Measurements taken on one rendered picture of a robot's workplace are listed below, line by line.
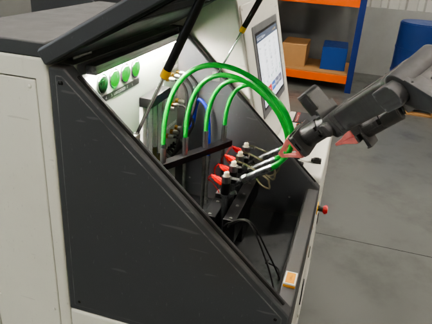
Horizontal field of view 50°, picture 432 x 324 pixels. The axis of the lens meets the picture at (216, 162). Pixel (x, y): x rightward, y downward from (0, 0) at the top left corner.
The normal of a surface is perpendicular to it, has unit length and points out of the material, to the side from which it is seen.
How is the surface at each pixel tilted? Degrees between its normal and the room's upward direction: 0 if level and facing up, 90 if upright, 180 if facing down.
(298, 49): 90
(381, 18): 90
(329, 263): 0
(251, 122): 90
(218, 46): 90
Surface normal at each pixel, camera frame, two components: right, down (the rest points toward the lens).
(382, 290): 0.06, -0.91
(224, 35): -0.29, 0.39
